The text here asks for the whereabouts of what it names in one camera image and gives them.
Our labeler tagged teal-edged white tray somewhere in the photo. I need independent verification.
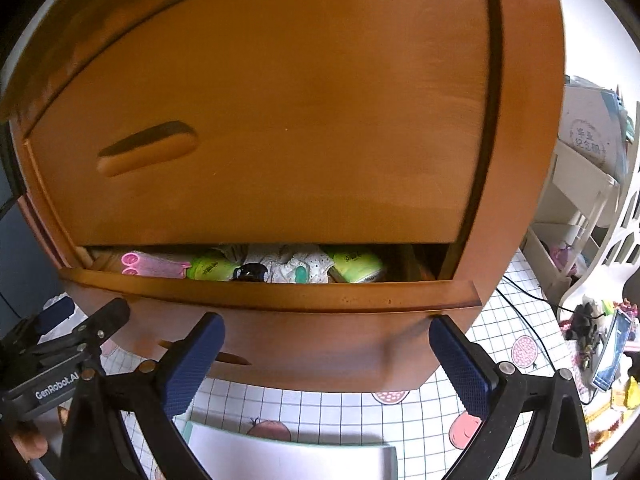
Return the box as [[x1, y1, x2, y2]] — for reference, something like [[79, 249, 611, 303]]
[[182, 420, 398, 480]]

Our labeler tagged person's left hand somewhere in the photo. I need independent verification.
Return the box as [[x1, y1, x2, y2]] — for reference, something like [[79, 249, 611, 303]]
[[11, 429, 49, 462]]

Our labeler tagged smartphone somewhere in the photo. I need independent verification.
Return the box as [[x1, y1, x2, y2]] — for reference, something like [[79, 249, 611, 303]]
[[592, 309, 632, 392]]

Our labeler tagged checkered fruit print tablecloth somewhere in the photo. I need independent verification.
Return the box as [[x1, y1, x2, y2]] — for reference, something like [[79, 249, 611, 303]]
[[100, 250, 601, 480]]

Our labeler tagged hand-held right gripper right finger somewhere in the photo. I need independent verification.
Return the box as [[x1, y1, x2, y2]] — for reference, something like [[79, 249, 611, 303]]
[[429, 314, 592, 480]]

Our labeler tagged pink zipper-shaped toy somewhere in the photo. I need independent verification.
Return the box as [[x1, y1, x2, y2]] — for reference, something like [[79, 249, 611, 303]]
[[120, 251, 193, 279]]

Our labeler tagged yellow packet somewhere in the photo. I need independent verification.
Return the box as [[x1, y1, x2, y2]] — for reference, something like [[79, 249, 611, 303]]
[[607, 375, 640, 411]]

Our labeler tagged white booklet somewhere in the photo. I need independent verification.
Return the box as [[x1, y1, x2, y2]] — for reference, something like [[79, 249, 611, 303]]
[[557, 75, 626, 171]]

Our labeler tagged cream lace cloth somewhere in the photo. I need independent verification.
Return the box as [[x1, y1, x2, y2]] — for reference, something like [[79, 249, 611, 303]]
[[220, 244, 336, 283]]

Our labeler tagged white shelf rack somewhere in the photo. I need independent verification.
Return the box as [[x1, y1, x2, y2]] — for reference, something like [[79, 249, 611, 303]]
[[555, 110, 640, 311]]

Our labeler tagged white magazine rack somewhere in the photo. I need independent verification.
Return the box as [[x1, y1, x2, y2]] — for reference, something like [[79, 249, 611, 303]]
[[520, 140, 621, 311]]

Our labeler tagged wooden nightstand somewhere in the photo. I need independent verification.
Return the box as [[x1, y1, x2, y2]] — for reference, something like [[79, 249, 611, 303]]
[[0, 0, 568, 393]]

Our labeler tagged black cable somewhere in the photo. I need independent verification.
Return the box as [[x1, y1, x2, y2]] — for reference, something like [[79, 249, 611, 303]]
[[492, 272, 571, 376]]

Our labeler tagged dark monitor screen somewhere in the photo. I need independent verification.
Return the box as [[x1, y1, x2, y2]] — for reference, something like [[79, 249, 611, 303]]
[[0, 125, 66, 321]]

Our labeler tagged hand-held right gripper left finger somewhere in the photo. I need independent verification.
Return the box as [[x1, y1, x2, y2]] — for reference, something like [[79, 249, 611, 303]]
[[60, 312, 226, 480]]

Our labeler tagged dark keychain bundle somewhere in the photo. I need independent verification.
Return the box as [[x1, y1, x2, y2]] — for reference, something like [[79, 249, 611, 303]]
[[560, 297, 608, 371]]

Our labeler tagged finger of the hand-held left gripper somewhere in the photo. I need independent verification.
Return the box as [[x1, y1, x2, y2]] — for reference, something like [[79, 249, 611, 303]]
[[10, 310, 77, 347], [20, 298, 132, 362]]

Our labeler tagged black toy car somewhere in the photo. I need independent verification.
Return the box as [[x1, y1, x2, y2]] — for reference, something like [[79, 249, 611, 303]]
[[231, 261, 268, 282]]

